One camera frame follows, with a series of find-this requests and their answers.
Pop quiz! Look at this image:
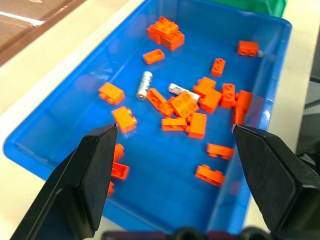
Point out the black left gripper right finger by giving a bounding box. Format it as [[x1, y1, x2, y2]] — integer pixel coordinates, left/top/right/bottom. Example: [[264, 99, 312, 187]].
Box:
[[231, 123, 320, 240]]

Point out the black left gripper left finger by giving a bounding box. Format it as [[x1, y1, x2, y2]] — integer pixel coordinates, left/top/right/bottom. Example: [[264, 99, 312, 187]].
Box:
[[9, 123, 119, 240]]

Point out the blue plastic bin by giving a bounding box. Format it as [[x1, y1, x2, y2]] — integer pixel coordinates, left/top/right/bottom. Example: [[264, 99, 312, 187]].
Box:
[[2, 0, 293, 235]]

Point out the green plastic bin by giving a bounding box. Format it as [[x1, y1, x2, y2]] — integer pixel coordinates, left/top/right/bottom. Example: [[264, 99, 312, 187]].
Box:
[[209, 0, 288, 18]]

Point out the large orange building brick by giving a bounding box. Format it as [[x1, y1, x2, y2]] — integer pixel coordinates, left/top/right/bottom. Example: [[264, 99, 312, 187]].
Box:
[[170, 90, 200, 119], [159, 30, 186, 52], [147, 16, 180, 43]]

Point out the silver AA battery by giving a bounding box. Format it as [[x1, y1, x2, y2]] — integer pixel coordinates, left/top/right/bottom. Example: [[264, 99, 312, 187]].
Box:
[[136, 71, 153, 100], [167, 83, 202, 103]]

